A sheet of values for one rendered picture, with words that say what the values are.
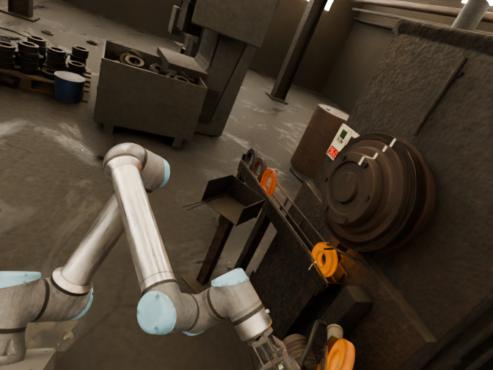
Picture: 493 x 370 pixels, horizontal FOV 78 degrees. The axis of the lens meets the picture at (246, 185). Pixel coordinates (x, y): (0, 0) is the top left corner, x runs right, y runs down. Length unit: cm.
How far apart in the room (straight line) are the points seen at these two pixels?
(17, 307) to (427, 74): 168
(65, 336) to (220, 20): 292
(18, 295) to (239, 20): 303
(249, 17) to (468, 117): 269
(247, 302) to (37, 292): 78
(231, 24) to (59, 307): 295
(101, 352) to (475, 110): 181
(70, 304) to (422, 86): 158
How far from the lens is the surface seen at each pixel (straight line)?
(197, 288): 205
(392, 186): 116
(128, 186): 97
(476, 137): 126
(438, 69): 144
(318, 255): 150
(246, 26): 360
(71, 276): 132
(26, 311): 132
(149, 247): 84
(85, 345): 177
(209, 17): 345
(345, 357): 112
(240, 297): 81
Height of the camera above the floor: 152
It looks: 27 degrees down
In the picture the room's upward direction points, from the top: 24 degrees clockwise
